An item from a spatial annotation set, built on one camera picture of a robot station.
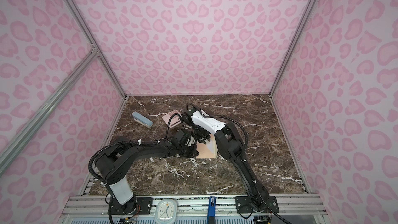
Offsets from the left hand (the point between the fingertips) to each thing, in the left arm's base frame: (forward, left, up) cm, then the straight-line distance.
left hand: (201, 152), depth 89 cm
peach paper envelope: (+1, -4, -1) cm, 5 cm away
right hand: (+6, -3, +2) cm, 7 cm away
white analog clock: (-28, +15, +2) cm, 32 cm away
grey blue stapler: (+23, +38, +2) cm, 44 cm away
